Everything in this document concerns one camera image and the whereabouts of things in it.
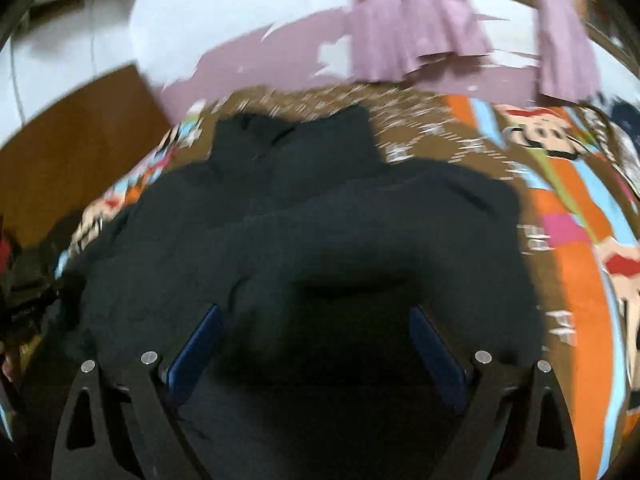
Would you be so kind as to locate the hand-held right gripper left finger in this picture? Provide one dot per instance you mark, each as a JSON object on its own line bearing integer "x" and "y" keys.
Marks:
{"x": 197, "y": 345}

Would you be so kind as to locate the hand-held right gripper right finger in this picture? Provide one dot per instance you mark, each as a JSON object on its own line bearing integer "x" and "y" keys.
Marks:
{"x": 435, "y": 350}

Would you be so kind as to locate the black pants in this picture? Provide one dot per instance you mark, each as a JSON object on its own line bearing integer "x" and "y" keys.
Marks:
{"x": 300, "y": 235}

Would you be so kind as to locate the colourful printed blanket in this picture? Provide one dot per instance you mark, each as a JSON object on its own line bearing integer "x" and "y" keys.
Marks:
{"x": 575, "y": 285}

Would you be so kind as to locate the wooden bed headboard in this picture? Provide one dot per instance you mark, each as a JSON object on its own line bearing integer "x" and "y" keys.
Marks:
{"x": 75, "y": 150}

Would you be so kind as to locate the dark patterned cloth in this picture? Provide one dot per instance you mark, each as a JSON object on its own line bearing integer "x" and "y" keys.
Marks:
{"x": 629, "y": 135}

